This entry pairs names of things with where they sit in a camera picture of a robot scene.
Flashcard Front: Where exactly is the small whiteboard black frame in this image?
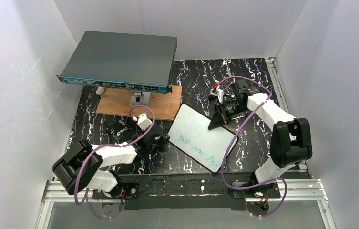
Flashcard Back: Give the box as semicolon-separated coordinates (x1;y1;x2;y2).
168;104;235;173

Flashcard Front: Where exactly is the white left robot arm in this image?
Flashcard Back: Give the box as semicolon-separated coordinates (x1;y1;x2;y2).
51;126;170;195

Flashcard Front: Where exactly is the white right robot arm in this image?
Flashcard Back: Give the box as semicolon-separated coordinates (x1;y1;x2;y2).
208;76;312;191

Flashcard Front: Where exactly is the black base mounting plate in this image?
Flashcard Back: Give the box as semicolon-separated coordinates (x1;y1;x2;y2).
90;172;280;210

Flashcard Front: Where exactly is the plywood board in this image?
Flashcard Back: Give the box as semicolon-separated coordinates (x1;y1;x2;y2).
96;86;182;121

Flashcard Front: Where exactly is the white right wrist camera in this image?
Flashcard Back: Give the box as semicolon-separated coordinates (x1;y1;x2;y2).
209;83;224;103

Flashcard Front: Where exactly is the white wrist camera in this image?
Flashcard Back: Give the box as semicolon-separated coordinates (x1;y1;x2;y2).
137;113;153;131
209;83;224;103

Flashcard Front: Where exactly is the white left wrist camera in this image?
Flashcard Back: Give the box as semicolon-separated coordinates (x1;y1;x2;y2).
137;113;153;131

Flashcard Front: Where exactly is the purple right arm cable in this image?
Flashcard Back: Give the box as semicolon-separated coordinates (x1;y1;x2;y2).
215;75;287;219

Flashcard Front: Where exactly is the grey metal bracket stand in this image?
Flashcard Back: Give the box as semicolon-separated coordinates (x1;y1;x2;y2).
130;91;151;106

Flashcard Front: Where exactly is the aluminium right side rail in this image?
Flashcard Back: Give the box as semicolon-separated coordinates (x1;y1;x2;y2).
265;57;289;113

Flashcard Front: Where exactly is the white cylinder switch foot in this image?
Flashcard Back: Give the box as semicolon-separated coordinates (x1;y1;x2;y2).
96;86;105;96

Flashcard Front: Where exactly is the grey network switch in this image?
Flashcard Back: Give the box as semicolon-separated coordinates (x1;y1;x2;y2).
57;31;177;94

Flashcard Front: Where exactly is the aluminium front frame rail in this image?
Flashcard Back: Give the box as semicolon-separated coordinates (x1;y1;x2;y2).
36;179;336;229

